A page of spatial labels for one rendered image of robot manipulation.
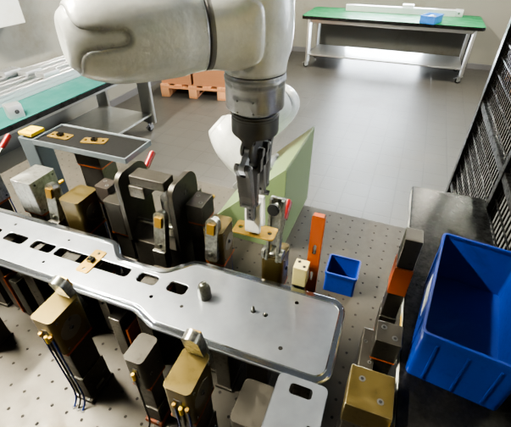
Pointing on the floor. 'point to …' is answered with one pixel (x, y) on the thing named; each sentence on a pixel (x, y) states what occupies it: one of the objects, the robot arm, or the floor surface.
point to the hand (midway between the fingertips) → (255, 213)
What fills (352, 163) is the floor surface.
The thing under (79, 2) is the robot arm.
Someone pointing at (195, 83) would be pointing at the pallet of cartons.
